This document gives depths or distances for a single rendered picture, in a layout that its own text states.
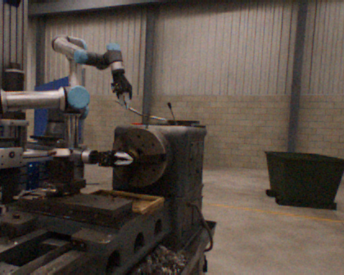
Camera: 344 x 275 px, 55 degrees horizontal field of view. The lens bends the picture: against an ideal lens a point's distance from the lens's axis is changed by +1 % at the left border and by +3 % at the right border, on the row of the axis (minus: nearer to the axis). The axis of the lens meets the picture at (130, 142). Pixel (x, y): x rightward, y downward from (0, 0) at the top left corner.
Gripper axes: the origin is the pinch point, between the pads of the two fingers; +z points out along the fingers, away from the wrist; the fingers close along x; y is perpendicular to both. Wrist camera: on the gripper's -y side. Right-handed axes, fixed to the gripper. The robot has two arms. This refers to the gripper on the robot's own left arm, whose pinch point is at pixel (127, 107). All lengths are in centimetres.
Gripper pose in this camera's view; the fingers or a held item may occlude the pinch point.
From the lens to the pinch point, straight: 178.5
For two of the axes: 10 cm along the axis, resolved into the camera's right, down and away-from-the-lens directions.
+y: -4.2, 0.2, -9.1
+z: 2.0, 9.8, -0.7
